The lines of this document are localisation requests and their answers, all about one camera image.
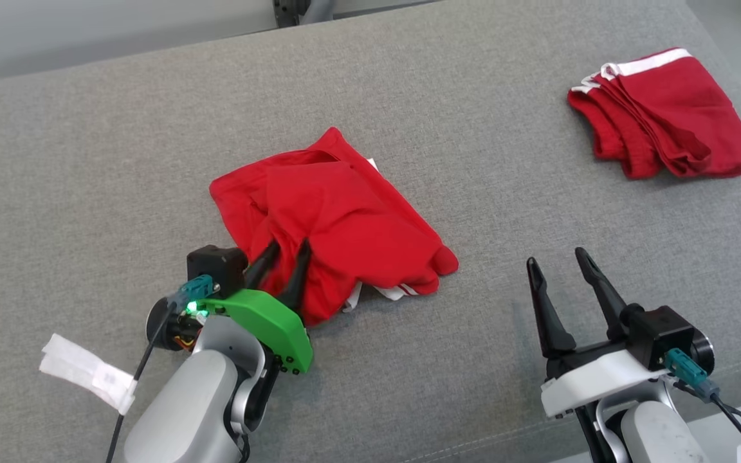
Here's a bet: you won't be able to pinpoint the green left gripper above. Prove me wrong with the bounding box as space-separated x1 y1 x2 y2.
200 239 315 376

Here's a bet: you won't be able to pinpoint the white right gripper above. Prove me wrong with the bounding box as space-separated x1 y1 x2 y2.
527 247 671 419

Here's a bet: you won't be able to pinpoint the red basketball jersey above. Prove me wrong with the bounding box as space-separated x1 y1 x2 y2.
208 127 460 327

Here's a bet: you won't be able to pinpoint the red shorts with white trim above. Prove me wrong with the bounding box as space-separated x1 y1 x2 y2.
567 48 741 181

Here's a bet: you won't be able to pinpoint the white cloth piece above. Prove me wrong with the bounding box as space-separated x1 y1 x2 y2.
39 333 138 416

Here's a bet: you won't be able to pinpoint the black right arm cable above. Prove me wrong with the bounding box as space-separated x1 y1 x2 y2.
664 349 741 463

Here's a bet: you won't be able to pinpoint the dark perforated metal bracket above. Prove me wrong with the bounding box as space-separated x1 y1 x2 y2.
272 0 312 28

